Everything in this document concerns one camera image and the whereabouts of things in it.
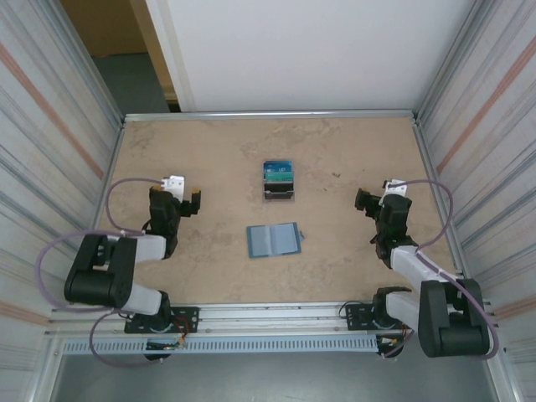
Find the blue card holder wallet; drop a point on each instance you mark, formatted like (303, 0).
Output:
(285, 240)

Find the dark blue credit card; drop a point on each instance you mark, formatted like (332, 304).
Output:
(272, 169)

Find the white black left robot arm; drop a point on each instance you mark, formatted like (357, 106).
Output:
(151, 247)

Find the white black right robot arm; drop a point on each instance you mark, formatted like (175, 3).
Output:
(414, 264)

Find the clear acrylic card stand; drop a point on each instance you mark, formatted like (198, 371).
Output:
(279, 200)

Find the clear box of cards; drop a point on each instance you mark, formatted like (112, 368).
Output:
(278, 163)

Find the ribbed translucent side panel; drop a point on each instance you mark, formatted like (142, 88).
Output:
(494, 146)
(42, 146)

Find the small circuit board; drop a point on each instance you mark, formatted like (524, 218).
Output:
(165, 346)

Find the aluminium frame side bar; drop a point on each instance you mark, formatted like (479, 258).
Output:
(430, 167)
(111, 167)

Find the aluminium frame cross bar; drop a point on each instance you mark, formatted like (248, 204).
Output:
(272, 115)

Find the aluminium corner post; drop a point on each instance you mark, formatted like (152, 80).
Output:
(448, 71)
(99, 71)

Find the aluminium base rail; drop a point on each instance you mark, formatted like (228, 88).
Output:
(272, 318)

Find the white door frame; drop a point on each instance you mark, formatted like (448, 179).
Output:
(167, 42)

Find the brown wooden wall panel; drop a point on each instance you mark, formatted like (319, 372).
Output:
(104, 25)

